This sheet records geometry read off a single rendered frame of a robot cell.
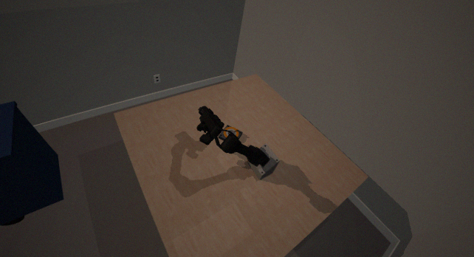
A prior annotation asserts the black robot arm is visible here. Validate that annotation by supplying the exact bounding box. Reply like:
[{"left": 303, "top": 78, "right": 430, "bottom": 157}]
[{"left": 196, "top": 106, "right": 270, "bottom": 167}]

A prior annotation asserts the orange round plate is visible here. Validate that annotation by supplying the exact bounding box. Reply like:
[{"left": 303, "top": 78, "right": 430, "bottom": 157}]
[{"left": 224, "top": 127, "right": 238, "bottom": 138}]

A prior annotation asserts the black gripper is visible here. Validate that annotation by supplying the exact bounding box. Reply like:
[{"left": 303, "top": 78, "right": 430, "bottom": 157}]
[{"left": 199, "top": 122, "right": 224, "bottom": 145}]

